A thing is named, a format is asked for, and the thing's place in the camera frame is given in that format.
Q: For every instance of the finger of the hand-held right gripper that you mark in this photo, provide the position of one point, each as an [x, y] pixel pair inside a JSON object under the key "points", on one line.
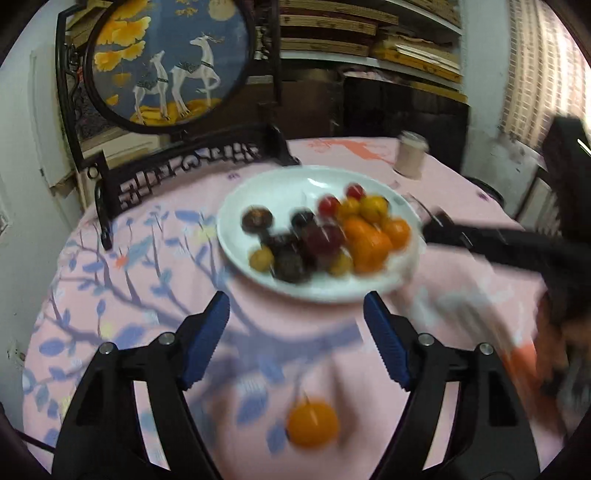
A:
{"points": [[485, 244]]}

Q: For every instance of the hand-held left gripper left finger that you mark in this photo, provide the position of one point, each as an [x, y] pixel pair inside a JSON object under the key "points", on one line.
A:
{"points": [[205, 341]]}

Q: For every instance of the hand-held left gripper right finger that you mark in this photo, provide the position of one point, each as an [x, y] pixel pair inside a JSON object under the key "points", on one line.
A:
{"points": [[385, 344]]}

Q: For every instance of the dark brown round fruit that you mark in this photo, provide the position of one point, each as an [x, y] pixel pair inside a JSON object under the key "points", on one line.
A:
{"points": [[288, 265], [257, 219], [302, 218]]}

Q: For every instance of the red cherry tomato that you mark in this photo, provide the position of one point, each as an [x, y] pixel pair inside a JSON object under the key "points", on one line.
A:
{"points": [[328, 205], [354, 191]]}

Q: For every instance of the white oval plate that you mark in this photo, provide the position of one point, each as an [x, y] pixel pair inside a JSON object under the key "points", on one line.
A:
{"points": [[277, 184]]}

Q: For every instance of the small mandarin orange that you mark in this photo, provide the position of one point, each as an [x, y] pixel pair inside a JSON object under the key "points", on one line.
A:
{"points": [[397, 232]]}

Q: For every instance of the small yellow fruit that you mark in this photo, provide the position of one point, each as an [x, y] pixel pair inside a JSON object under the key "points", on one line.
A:
{"points": [[261, 259], [349, 209], [374, 208], [341, 263]]}

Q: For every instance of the pink printed tablecloth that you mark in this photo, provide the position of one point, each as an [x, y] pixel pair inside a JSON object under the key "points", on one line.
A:
{"points": [[138, 277]]}

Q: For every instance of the beige jar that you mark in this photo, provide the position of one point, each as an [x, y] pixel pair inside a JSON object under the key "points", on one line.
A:
{"points": [[412, 156]]}

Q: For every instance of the dark red plum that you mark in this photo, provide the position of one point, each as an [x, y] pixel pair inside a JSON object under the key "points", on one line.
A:
{"points": [[323, 238]]}

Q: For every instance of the dark wooden cabinet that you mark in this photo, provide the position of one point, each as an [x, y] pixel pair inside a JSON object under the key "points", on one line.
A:
{"points": [[392, 110]]}

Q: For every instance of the shelf of stacked boxes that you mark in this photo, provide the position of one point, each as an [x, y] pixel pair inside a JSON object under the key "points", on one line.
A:
{"points": [[346, 27]]}

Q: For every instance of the round deer table screen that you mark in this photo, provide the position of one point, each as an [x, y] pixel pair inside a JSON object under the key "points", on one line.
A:
{"points": [[175, 55]]}

